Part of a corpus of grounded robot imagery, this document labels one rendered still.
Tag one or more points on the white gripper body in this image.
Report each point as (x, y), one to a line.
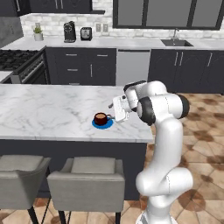
(120, 109)

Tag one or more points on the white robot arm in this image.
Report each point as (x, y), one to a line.
(167, 137)

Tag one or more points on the dark red cup of tea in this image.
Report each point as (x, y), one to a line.
(100, 119)

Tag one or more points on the blue saucer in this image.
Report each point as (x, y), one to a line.
(108, 125)

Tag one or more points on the grey dishwasher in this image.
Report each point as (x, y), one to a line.
(133, 68)

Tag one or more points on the dark base cupboards with drawers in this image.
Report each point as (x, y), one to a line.
(81, 67)

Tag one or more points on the marble top kitchen island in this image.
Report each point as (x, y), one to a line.
(46, 110)

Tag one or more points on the black and silver toaster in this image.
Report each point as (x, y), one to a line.
(86, 33)

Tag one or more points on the dark base cupboards under sink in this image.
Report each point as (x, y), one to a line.
(189, 70)

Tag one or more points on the black coffee machine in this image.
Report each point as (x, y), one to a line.
(69, 32)

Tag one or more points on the grey upholstered chair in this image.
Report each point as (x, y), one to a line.
(17, 180)
(87, 186)

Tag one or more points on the dark kitchen sink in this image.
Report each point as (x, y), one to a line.
(176, 43)

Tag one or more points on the silver tap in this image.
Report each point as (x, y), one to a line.
(175, 34)

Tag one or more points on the black gas stove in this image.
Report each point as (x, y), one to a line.
(20, 62)

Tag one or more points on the green plant in white pot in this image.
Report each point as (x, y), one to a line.
(38, 34)

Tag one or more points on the dark upper cupboards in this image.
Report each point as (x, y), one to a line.
(58, 5)

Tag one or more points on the grey range hood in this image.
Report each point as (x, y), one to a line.
(10, 30)

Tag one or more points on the white wall outlet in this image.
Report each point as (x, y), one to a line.
(98, 27)
(105, 27)

